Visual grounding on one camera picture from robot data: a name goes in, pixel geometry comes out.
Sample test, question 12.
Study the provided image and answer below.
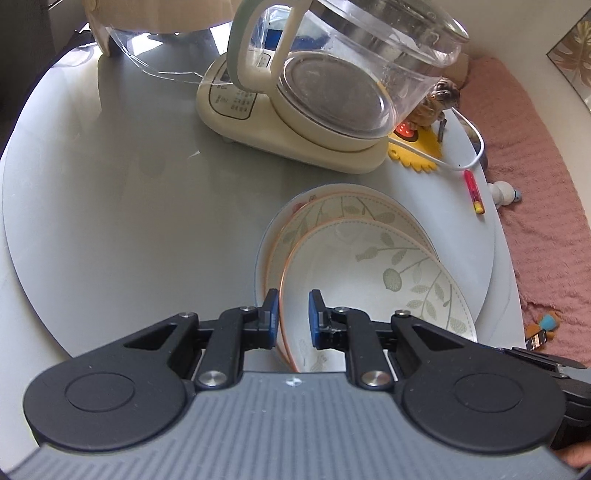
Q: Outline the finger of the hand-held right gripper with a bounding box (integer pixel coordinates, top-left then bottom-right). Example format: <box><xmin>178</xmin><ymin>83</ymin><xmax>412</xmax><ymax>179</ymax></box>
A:
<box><xmin>496</xmin><ymin>346</ymin><xmax>590</xmax><ymax>378</ymax></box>

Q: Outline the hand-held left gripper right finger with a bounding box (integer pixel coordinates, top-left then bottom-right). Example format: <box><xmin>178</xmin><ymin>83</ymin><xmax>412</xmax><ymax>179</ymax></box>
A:
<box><xmin>308</xmin><ymin>288</ymin><xmax>467</xmax><ymax>391</ymax></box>

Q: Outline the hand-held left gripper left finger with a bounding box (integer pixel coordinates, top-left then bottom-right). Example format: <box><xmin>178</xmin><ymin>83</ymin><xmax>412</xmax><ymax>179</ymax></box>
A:
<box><xmin>124</xmin><ymin>288</ymin><xmax>281</xmax><ymax>391</ymax></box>

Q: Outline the white pink flower plate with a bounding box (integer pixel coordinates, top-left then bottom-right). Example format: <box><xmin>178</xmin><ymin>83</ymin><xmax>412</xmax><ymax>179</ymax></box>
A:
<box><xmin>255</xmin><ymin>183</ymin><xmax>437</xmax><ymax>333</ymax></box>

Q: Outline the white leaf pattern deep plate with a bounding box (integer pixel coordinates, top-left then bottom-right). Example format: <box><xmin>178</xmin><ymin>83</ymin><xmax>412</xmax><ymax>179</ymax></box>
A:
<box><xmin>264</xmin><ymin>193</ymin><xmax>439</xmax><ymax>365</ymax></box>
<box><xmin>279</xmin><ymin>218</ymin><xmax>478</xmax><ymax>374</ymax></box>

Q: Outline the person's right hand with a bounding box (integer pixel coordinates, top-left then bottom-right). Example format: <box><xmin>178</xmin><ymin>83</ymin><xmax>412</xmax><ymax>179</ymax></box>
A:
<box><xmin>554</xmin><ymin>443</ymin><xmax>591</xmax><ymax>470</ymax></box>

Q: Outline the orange and blue plush toy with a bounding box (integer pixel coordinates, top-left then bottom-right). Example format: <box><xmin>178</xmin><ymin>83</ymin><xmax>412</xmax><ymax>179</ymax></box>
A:
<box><xmin>526</xmin><ymin>311</ymin><xmax>561</xmax><ymax>340</ymax></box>

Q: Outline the pink sofa blanket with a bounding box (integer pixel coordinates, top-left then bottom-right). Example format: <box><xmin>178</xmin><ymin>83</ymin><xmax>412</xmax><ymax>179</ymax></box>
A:
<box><xmin>455</xmin><ymin>58</ymin><xmax>591</xmax><ymax>370</ymax></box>

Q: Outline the grey glass turntable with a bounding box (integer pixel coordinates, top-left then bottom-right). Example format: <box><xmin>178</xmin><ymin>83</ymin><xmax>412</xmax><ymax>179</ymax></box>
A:
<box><xmin>2</xmin><ymin>34</ymin><xmax>497</xmax><ymax>365</ymax></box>

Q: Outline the white and blue plush toy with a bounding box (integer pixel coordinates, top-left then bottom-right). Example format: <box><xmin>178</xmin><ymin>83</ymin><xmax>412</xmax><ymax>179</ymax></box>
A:
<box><xmin>490</xmin><ymin>181</ymin><xmax>525</xmax><ymax>208</ymax></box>

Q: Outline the red and yellow lighter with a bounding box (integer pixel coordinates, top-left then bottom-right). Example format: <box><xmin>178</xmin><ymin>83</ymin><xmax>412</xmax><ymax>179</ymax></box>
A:
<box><xmin>464</xmin><ymin>169</ymin><xmax>486</xmax><ymax>215</ymax></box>

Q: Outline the cream kettle base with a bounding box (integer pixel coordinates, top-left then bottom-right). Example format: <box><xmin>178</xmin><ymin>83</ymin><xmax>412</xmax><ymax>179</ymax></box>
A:
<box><xmin>196</xmin><ymin>58</ymin><xmax>389</xmax><ymax>175</ymax></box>

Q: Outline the yellow sunflower coaster mat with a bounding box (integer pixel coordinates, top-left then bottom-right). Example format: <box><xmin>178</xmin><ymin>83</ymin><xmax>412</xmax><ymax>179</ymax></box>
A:
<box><xmin>387</xmin><ymin>124</ymin><xmax>445</xmax><ymax>172</ymax></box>

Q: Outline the brown animal figurine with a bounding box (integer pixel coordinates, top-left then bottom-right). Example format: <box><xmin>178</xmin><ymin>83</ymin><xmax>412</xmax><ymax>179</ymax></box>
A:
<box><xmin>413</xmin><ymin>79</ymin><xmax>461</xmax><ymax>127</ymax></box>

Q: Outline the glass electric kettle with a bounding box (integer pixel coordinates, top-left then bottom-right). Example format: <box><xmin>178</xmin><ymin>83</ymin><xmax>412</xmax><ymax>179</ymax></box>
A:
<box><xmin>227</xmin><ymin>0</ymin><xmax>469</xmax><ymax>139</ymax></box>

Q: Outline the dark cabinet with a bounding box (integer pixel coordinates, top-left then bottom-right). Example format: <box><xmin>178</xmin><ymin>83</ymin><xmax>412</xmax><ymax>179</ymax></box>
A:
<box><xmin>0</xmin><ymin>0</ymin><xmax>88</xmax><ymax>153</ymax></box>

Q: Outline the white power cable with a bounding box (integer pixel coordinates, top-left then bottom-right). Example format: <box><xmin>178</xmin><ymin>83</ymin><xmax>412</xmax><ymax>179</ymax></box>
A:
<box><xmin>388</xmin><ymin>108</ymin><xmax>486</xmax><ymax>172</ymax></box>

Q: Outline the leaf print wall picture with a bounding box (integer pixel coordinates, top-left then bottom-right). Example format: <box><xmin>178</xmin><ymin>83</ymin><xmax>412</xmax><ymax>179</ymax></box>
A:
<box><xmin>546</xmin><ymin>21</ymin><xmax>591</xmax><ymax>114</ymax></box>

